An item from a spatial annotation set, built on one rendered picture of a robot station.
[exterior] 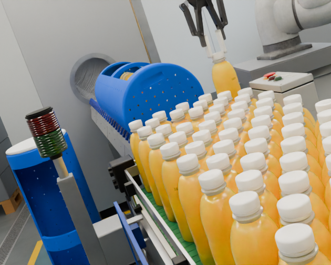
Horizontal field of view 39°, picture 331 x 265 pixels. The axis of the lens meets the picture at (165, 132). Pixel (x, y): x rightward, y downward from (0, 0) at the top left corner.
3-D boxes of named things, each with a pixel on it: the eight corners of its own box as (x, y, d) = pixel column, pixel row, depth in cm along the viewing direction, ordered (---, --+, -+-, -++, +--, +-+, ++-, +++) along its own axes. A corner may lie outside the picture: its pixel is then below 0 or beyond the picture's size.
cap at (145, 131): (156, 132, 123) (154, 126, 122) (146, 138, 120) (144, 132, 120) (146, 133, 126) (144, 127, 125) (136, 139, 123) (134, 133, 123)
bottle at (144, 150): (185, 193, 127) (164, 129, 123) (169, 205, 122) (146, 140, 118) (167, 192, 132) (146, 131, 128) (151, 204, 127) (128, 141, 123)
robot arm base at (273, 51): (289, 47, 211) (286, 36, 210) (313, 46, 190) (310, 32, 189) (252, 60, 209) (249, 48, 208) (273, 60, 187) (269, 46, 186)
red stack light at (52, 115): (60, 124, 107) (53, 108, 106) (60, 128, 101) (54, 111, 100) (32, 134, 106) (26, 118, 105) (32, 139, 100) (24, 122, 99)
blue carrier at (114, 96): (159, 101, 243) (134, 51, 236) (219, 124, 159) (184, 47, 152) (111, 128, 238) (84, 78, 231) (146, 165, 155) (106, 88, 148)
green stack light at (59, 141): (68, 144, 108) (60, 124, 107) (69, 150, 102) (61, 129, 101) (41, 154, 107) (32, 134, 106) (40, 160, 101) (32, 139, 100)
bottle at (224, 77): (221, 123, 143) (203, 64, 139) (237, 114, 147) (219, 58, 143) (237, 122, 137) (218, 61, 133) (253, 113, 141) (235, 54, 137)
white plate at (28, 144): (4, 148, 219) (5, 150, 219) (6, 156, 193) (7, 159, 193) (60, 126, 227) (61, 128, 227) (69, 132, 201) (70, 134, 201)
